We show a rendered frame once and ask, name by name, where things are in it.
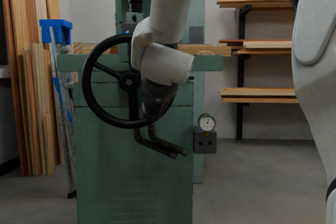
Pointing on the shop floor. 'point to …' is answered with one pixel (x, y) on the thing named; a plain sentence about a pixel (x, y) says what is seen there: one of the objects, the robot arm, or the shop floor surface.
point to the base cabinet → (132, 170)
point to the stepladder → (62, 87)
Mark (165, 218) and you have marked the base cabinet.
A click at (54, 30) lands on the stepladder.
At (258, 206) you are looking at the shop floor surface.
